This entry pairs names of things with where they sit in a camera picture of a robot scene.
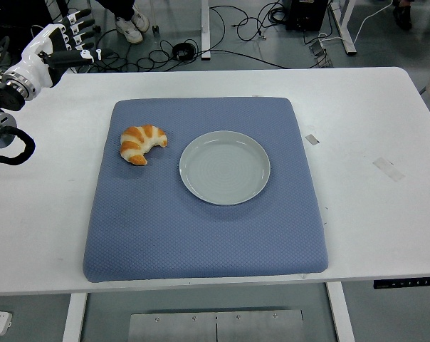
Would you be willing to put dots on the blue quilted mat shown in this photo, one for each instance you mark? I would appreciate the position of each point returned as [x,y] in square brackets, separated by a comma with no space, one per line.
[200,235]

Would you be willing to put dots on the chair leg with caster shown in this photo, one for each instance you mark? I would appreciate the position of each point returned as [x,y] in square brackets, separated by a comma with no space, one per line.
[155,28]

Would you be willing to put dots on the person's leg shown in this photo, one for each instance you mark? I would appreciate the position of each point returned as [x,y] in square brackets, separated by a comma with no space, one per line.
[117,7]

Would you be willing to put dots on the grey metal floor device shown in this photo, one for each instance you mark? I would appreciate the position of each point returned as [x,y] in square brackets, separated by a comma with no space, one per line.
[321,53]

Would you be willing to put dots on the black table control panel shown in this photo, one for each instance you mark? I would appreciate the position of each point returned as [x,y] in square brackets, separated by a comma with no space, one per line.
[407,283]

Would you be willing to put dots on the black equipment box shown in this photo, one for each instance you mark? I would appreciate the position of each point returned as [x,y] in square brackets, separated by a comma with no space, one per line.
[305,14]

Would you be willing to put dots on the grey metal plate with screws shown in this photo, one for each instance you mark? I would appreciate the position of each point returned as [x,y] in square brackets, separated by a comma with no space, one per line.
[215,327]

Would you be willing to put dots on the person's dark shoe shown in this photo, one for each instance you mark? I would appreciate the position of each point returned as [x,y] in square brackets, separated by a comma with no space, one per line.
[403,14]

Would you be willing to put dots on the large tape strip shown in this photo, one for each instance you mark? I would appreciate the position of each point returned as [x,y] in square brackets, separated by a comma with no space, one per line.
[388,169]

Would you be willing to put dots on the white straight desk leg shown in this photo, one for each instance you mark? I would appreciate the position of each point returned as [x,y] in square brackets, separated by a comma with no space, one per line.
[205,28]

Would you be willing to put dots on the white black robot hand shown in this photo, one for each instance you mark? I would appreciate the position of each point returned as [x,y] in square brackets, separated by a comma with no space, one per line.
[37,46]

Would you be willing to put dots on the striped croissant bread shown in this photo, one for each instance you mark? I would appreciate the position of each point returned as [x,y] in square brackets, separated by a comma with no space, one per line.
[140,140]

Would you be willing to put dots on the white table leg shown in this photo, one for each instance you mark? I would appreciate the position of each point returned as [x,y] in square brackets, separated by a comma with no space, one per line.
[341,313]
[74,317]

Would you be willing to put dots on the small tape strip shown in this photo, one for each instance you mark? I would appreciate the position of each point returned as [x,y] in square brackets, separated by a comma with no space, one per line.
[312,139]

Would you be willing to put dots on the white slanted desk leg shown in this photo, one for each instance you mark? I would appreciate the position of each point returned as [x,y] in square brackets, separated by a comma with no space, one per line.
[345,28]

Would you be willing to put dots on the grey round plate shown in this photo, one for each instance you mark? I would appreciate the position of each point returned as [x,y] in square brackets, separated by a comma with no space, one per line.
[224,168]

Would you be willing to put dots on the person's white shoe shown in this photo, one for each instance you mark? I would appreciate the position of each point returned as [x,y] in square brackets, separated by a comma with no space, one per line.
[129,30]
[142,19]

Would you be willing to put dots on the large black equipment case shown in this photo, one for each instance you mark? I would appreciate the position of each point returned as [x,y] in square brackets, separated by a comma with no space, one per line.
[19,14]

